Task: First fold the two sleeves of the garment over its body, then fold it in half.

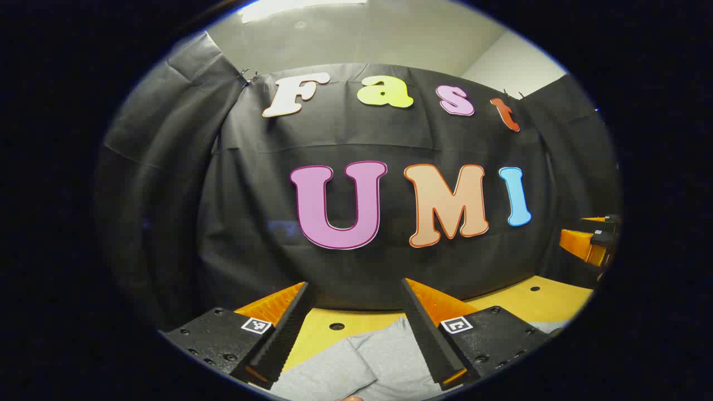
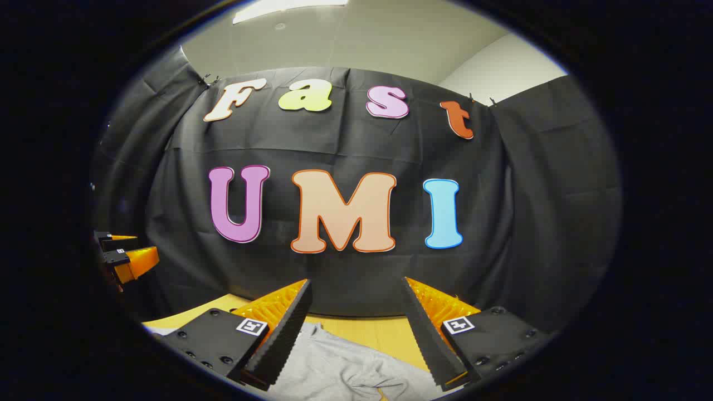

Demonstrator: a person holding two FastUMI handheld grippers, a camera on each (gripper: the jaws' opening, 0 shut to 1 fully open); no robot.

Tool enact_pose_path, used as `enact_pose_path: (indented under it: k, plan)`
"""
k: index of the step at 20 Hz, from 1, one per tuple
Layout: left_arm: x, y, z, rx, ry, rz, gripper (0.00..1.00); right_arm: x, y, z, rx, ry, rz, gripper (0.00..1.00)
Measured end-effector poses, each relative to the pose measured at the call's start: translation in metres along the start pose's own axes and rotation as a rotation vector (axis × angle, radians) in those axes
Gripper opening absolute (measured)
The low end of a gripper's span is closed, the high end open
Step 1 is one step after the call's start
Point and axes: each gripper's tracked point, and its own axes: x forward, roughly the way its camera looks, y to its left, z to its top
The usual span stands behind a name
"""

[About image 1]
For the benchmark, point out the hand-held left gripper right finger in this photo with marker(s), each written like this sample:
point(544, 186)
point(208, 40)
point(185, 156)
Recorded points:
point(431, 345)

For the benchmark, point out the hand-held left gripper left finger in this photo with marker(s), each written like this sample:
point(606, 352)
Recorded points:
point(284, 340)

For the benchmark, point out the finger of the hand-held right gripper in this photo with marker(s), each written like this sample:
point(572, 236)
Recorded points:
point(604, 219)
point(576, 244)

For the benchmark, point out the grey zip sweatshirt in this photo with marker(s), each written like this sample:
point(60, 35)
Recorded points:
point(390, 359)

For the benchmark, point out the black backdrop cloth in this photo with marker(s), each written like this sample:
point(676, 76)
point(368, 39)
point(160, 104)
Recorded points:
point(250, 195)

